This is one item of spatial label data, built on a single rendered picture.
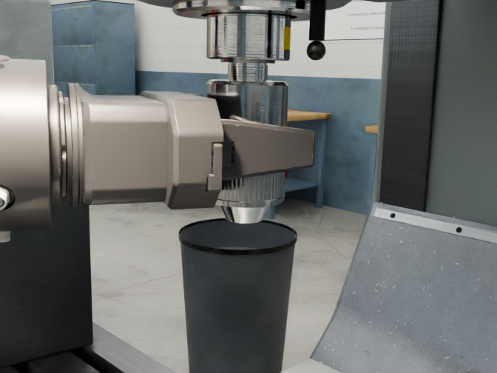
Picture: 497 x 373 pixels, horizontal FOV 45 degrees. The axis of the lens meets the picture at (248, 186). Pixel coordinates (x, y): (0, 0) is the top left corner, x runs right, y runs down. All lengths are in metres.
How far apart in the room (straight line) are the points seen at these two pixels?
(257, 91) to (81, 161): 0.10
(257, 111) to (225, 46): 0.04
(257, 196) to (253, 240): 2.32
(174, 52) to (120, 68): 0.75
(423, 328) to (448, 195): 0.15
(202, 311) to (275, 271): 0.32
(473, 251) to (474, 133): 0.12
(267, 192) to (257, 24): 0.09
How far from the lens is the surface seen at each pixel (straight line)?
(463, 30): 0.69
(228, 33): 0.33
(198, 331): 2.41
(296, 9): 0.32
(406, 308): 0.70
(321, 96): 5.74
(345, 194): 5.64
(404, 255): 0.71
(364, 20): 5.50
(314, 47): 0.31
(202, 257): 2.26
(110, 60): 7.66
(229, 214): 0.35
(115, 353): 0.72
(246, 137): 0.32
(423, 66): 0.71
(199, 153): 0.29
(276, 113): 0.34
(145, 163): 0.30
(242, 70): 0.34
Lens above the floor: 1.28
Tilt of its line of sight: 11 degrees down
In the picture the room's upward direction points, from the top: 1 degrees clockwise
